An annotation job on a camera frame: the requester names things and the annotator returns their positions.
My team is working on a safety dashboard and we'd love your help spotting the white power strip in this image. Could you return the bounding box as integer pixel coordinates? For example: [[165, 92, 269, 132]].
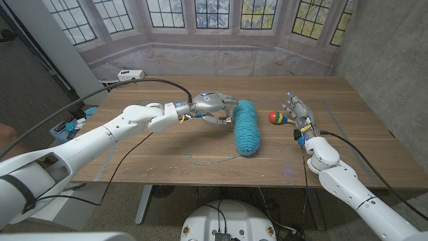
[[116, 69, 146, 83]]

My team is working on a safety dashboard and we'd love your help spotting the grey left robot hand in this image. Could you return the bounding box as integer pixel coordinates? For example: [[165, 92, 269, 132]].
[[187, 92, 239, 126]]

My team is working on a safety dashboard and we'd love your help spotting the person bare knee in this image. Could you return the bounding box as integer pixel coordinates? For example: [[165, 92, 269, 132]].
[[0, 122, 17, 151]]

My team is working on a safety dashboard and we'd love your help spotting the grey tape outline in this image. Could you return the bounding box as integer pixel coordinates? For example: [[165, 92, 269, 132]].
[[93, 98, 379, 188]]

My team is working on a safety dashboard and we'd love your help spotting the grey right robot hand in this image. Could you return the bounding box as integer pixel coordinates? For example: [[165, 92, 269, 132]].
[[282, 92, 321, 141]]

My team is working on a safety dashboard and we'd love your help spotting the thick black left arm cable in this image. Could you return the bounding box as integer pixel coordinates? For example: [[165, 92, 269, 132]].
[[0, 78, 194, 161]]

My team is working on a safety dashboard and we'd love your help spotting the printed window backdrop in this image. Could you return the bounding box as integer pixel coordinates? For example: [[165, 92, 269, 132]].
[[39, 0, 358, 78]]

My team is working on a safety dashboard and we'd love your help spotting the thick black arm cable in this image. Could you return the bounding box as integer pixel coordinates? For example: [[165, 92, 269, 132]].
[[320, 130, 428, 222], [0, 78, 194, 161]]

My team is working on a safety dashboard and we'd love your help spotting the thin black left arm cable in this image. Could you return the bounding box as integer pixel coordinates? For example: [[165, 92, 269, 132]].
[[33, 132, 154, 207]]

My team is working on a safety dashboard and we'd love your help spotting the teal yarn skein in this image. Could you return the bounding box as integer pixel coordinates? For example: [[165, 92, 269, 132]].
[[183, 99, 261, 167]]

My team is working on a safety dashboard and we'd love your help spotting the striped wooden maraca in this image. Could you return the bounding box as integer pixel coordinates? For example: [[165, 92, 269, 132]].
[[268, 110, 296, 126]]

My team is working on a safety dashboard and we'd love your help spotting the white floor platform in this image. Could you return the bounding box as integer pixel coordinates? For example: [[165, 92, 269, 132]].
[[26, 182, 110, 232]]

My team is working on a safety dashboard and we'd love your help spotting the black round floor fan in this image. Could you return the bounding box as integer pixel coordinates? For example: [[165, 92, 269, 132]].
[[152, 185, 176, 199]]

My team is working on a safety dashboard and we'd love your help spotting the grey table leg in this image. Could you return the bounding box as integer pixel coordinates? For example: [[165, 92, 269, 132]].
[[134, 184, 154, 226]]

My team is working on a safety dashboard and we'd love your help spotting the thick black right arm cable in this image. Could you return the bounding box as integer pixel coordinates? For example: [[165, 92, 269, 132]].
[[320, 130, 428, 222]]

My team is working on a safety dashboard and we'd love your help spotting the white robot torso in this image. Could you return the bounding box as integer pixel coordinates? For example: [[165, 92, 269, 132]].
[[180, 199, 278, 241]]

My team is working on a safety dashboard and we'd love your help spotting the white leaning panel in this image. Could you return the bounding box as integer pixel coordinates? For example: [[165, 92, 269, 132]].
[[5, 0, 110, 105]]

